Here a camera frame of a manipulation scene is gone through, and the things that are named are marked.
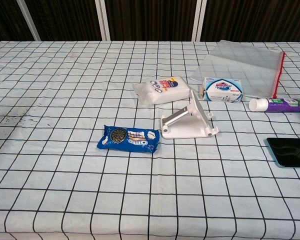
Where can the clear zip bag red zipper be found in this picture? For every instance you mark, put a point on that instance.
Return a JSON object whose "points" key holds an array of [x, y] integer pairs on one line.
{"points": [[240, 62]]}

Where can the white tissue pack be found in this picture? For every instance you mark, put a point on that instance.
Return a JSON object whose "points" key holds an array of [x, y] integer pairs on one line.
{"points": [[165, 94]]}

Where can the purple toothpaste tube white cap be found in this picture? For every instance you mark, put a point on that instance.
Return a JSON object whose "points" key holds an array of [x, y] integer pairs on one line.
{"points": [[282, 105]]}

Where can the teal smartphone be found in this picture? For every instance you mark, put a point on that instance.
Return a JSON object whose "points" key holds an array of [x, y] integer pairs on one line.
{"points": [[290, 152]]}

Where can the white and blue soap box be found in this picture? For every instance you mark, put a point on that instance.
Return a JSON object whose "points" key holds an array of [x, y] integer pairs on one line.
{"points": [[222, 93]]}

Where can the white folding phone stand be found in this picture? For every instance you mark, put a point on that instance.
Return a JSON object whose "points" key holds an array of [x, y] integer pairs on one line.
{"points": [[182, 130]]}

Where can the blue Oreo cookie pack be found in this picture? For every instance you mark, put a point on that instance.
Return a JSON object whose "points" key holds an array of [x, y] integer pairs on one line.
{"points": [[137, 144]]}

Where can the white frame post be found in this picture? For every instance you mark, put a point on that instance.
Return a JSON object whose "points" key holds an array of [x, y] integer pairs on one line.
{"points": [[198, 20], [103, 20], [28, 20]]}

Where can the white black checkered tablecloth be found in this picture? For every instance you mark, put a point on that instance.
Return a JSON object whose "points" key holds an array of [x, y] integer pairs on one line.
{"points": [[65, 175]]}

